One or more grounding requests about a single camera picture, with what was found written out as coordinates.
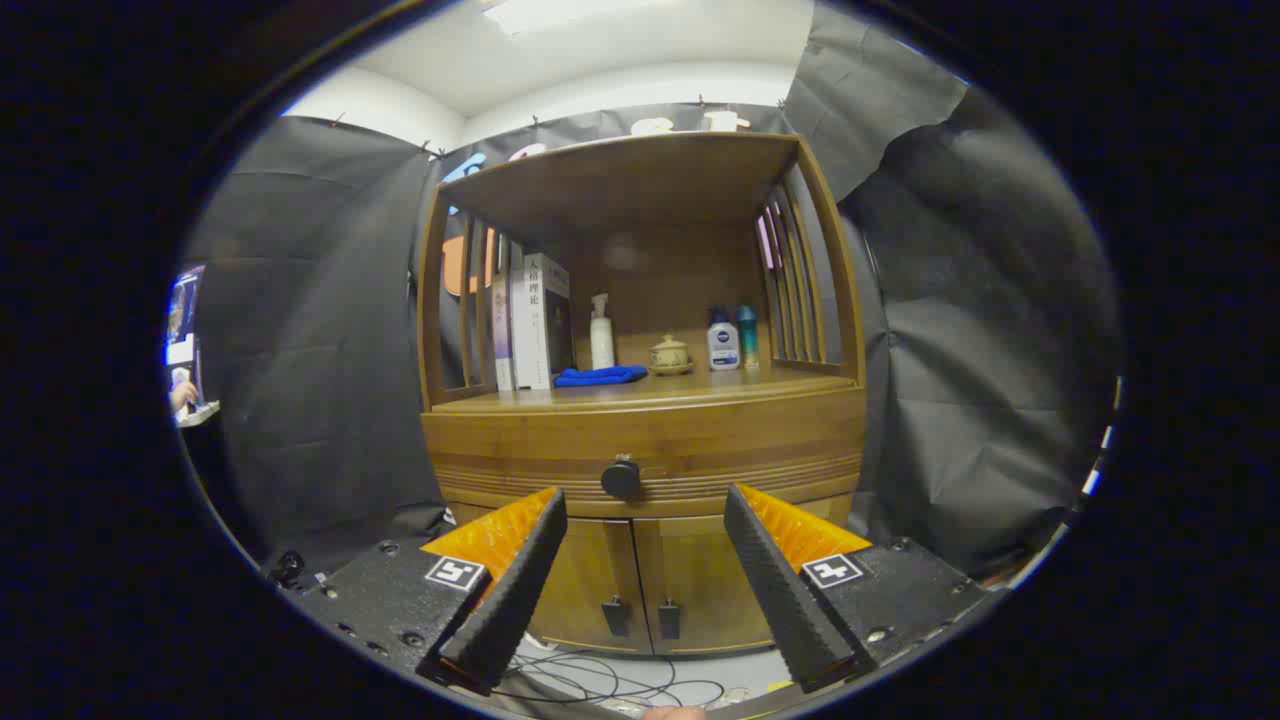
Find folded blue cloth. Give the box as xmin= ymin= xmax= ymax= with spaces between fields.
xmin=554 ymin=364 xmax=649 ymax=388

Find thick white book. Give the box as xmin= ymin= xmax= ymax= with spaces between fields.
xmin=510 ymin=252 xmax=573 ymax=391

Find black floor cables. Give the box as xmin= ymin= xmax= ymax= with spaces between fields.
xmin=490 ymin=648 xmax=726 ymax=706

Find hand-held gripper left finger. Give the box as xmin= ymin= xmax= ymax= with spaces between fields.
xmin=283 ymin=487 xmax=568 ymax=698

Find wooden cabinet countertop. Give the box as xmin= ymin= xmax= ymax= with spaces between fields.
xmin=430 ymin=362 xmax=859 ymax=413

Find white pump bottle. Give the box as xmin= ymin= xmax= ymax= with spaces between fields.
xmin=589 ymin=293 xmax=616 ymax=371

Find black backdrop cloth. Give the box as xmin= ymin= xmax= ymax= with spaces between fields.
xmin=185 ymin=0 xmax=1121 ymax=581

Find wooden cabinet door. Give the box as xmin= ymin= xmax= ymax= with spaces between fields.
xmin=527 ymin=517 xmax=653 ymax=656
xmin=633 ymin=495 xmax=859 ymax=656

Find thin purple-spined book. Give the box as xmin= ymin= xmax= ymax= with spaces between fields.
xmin=490 ymin=270 xmax=514 ymax=393

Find lidded ceramic tea cup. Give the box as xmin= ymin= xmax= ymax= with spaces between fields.
xmin=648 ymin=334 xmax=694 ymax=376

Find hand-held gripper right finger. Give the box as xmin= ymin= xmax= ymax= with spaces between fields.
xmin=724 ymin=483 xmax=1001 ymax=694

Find white lotion bottle blue cap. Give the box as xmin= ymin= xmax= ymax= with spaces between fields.
xmin=706 ymin=308 xmax=741 ymax=372

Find wooden drawer with black knob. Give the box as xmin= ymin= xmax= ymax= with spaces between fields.
xmin=425 ymin=410 xmax=865 ymax=506

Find wooden cabinet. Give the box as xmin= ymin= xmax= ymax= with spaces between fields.
xmin=415 ymin=132 xmax=869 ymax=656

